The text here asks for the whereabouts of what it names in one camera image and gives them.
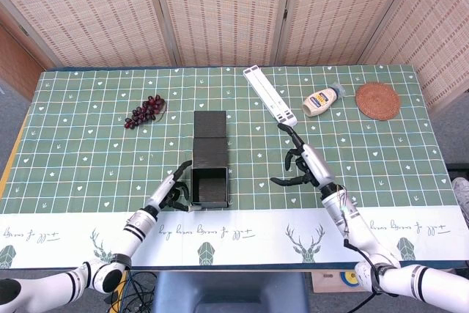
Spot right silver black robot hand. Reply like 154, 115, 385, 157
270, 122, 336, 191

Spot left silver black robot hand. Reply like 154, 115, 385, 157
145, 160, 202, 213

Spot black cardboard box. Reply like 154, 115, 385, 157
189, 110, 232, 210

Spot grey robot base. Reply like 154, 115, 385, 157
152, 270, 311, 313

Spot green checked deer tablecloth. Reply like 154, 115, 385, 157
0, 65, 469, 270

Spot cream mayonnaise squeeze bottle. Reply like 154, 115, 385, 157
301, 83, 345, 118

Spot dark red grape bunch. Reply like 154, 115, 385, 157
123, 94, 169, 130

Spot white folding stand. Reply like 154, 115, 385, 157
243, 65, 298, 131

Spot round brown woven coaster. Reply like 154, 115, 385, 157
355, 81, 401, 122

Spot wooden board with blue disc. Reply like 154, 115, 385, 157
311, 270, 371, 294

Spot grey sneaker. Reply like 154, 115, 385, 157
451, 177, 469, 218

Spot woven bamboo folding screen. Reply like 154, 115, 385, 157
0, 0, 469, 112

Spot brown wooden door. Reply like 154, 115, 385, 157
0, 23, 47, 101

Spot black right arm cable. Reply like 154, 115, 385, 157
342, 237, 382, 295

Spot black floor cables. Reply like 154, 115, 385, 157
109, 268, 158, 313

